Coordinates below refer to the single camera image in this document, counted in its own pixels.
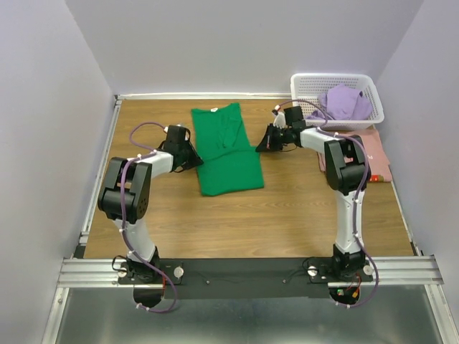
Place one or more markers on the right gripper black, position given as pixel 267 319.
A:
pixel 267 144

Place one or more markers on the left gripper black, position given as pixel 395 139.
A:
pixel 195 160

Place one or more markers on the green t shirt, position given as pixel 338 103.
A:
pixel 230 162

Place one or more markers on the white plastic basket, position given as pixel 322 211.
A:
pixel 306 87

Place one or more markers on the purple t shirt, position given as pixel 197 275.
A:
pixel 345 103

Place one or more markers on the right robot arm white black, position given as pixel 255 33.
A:
pixel 347 173

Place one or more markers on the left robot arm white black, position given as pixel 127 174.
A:
pixel 125 194

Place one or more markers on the folded pink t shirt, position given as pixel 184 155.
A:
pixel 378 161

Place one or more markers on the black base mat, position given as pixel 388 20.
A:
pixel 249 278

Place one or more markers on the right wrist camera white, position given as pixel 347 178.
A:
pixel 279 120

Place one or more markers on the aluminium left rail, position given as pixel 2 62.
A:
pixel 89 213

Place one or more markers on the aluminium rail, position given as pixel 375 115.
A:
pixel 415 270
pixel 89 213
pixel 204 96

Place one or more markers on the aluminium back rail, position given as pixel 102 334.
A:
pixel 204 96

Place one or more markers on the aluminium front rail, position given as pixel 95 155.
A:
pixel 415 270

